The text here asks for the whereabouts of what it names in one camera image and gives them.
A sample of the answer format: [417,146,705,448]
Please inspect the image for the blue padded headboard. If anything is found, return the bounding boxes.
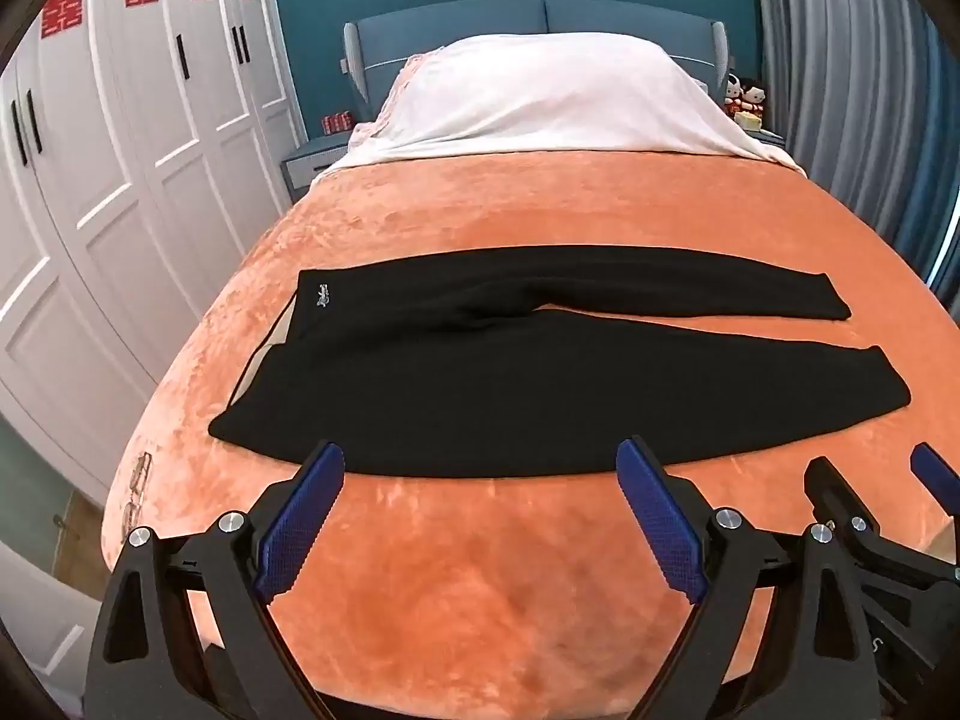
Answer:
[343,0,730,102]

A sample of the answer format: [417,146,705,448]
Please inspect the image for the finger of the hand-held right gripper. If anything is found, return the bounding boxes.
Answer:
[802,456,960,586]
[910,442,960,518]

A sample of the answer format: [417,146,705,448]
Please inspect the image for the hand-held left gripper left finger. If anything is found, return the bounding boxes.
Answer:
[84,441,353,720]

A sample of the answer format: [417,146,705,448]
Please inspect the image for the orange plush blanket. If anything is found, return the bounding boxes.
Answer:
[101,152,960,720]

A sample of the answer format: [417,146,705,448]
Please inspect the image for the grey striped curtain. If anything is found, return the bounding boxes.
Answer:
[750,0,953,241]

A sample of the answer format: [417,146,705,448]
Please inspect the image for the blue curtain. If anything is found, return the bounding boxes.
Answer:
[885,127,960,293]

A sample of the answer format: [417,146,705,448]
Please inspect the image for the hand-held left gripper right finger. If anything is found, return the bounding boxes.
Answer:
[615,435,878,720]

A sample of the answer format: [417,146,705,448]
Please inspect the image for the black pants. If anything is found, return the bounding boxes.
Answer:
[208,244,912,481]

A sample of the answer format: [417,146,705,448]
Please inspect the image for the white panelled wardrobe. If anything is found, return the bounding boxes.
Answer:
[0,0,305,503]

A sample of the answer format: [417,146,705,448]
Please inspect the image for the pink frilled cloth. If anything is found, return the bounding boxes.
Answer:
[349,52,451,158]

